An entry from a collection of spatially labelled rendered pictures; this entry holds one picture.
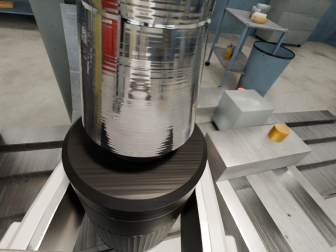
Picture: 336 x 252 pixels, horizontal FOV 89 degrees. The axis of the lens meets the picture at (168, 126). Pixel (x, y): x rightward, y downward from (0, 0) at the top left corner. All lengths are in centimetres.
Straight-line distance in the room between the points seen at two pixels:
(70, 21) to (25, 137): 30
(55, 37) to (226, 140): 51
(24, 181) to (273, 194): 38
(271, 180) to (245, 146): 7
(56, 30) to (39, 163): 36
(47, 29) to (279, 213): 62
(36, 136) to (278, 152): 41
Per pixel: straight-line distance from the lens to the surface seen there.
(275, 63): 235
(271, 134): 29
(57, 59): 62
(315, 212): 32
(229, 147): 25
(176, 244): 37
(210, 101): 31
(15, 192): 35
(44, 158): 37
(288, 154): 29
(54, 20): 58
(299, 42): 601
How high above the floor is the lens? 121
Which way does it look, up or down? 44 degrees down
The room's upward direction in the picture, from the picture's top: 12 degrees clockwise
